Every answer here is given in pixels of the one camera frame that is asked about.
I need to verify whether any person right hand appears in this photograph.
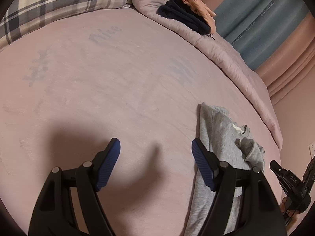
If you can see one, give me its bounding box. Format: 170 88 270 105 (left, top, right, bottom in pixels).
279 197 299 224

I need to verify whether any pink bed sheet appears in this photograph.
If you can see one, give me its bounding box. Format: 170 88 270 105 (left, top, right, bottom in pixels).
1 9 280 235

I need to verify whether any pink curtain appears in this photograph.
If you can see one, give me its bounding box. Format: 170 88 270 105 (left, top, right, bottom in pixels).
255 12 314 105

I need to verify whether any teal curtain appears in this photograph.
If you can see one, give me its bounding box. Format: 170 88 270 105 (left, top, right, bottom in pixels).
215 0 309 70

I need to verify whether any peach folded garment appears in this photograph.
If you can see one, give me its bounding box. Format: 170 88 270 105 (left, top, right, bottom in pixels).
182 0 216 34

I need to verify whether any dark navy folded garment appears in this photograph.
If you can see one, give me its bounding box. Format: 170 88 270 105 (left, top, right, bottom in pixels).
157 0 214 35

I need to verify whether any plaid pillow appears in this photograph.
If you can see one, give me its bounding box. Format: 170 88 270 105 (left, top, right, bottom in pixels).
1 0 131 50

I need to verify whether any folded pink duvet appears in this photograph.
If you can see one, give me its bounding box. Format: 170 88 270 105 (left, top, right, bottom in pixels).
132 0 283 149

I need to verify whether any white wall power strip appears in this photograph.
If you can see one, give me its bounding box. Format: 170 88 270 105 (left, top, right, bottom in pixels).
309 142 315 159

